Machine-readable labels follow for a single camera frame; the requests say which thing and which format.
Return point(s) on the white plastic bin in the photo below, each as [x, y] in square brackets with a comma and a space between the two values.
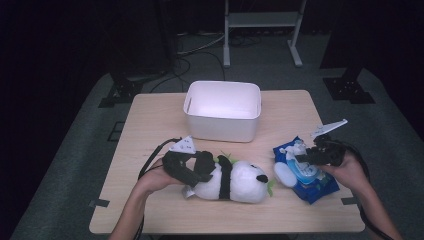
[221, 126]

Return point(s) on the black stand base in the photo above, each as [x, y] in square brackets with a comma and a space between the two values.
[348, 88]
[121, 91]

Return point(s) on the blue wet wipes pack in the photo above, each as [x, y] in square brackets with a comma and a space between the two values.
[310, 186]

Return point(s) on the black floor outlet frame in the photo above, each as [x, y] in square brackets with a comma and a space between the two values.
[115, 131]

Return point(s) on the person's right hand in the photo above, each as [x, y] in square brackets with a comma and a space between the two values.
[350, 176]

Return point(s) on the dark tape piece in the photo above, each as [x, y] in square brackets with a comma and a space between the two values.
[350, 201]
[99, 203]

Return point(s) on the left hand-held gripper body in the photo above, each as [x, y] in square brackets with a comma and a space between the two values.
[173, 165]

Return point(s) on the person's left hand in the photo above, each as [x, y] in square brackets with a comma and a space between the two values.
[155, 178]

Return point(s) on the white metal stand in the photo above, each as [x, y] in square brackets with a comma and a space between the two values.
[263, 19]

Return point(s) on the panda plush toy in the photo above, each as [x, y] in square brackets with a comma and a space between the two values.
[243, 183]

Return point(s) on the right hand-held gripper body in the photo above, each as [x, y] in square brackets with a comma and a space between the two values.
[328, 153]

